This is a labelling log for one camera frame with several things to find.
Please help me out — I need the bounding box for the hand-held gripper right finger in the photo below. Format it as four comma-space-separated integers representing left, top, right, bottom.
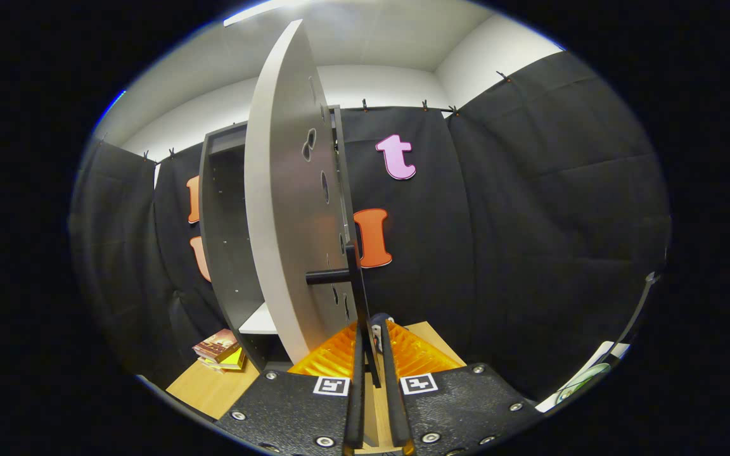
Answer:
371, 313, 543, 456

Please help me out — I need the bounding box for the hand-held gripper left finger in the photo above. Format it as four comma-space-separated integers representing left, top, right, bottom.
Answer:
213, 320, 366, 456

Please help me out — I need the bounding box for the black cabinet door handle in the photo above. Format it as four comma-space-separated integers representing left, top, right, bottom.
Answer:
305, 244, 381, 388

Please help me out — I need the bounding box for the beige shoe cabinet door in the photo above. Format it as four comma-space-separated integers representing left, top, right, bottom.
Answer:
244, 19, 372, 365

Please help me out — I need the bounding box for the dark grey shoe cabinet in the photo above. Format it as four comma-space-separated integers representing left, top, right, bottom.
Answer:
199, 104, 347, 371

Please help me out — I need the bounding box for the yellow cover book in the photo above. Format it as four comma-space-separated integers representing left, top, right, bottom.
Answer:
203, 347, 247, 370

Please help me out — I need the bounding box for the brown cover book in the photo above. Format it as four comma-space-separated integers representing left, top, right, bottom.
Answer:
192, 328, 241, 363

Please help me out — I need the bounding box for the white printed sheet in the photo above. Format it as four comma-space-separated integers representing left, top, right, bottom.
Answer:
535, 341, 631, 414

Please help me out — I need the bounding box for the black backdrop cloth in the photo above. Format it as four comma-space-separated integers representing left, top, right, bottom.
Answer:
70, 51, 670, 400

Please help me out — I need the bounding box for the thin black rod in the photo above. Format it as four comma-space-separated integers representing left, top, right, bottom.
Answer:
612, 271, 660, 346

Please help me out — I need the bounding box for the long ceiling light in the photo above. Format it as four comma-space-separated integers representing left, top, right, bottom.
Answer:
222, 0, 302, 27

